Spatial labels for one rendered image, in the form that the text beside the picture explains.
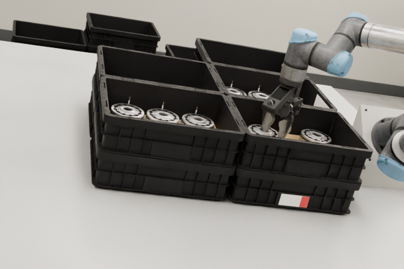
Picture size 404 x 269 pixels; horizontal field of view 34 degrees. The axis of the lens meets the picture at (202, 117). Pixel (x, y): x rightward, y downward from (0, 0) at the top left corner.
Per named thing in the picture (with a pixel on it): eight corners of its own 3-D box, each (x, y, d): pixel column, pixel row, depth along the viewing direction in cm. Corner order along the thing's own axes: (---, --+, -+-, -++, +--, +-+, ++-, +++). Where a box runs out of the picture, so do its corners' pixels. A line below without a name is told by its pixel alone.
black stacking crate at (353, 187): (319, 171, 232) (329, 140, 227) (351, 218, 205) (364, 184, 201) (209, 157, 222) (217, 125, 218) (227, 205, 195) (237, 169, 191)
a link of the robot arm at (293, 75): (300, 71, 197) (277, 62, 201) (296, 86, 199) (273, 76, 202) (311, 68, 203) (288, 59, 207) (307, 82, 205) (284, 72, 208)
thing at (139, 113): (144, 108, 207) (144, 107, 207) (143, 121, 198) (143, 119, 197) (112, 102, 205) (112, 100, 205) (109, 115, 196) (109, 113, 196)
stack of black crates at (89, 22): (138, 90, 420) (153, 22, 403) (146, 110, 393) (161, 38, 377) (74, 82, 408) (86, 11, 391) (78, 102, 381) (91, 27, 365)
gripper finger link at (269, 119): (272, 136, 215) (284, 112, 211) (263, 140, 210) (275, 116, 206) (264, 130, 216) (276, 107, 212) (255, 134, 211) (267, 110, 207)
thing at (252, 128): (251, 137, 205) (252, 136, 205) (244, 123, 214) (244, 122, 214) (282, 142, 207) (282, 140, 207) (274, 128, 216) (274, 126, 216)
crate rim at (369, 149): (244, 142, 188) (247, 134, 187) (223, 101, 214) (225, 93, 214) (373, 159, 197) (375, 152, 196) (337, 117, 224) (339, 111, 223)
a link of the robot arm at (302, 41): (314, 37, 192) (288, 27, 196) (303, 72, 196) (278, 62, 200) (324, 34, 199) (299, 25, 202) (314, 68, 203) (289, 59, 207)
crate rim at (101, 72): (207, 68, 241) (208, 62, 240) (223, 100, 214) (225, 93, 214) (96, 50, 232) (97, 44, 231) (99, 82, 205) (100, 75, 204)
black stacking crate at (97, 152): (209, 157, 222) (217, 125, 218) (227, 205, 195) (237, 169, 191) (88, 142, 212) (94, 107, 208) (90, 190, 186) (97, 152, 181)
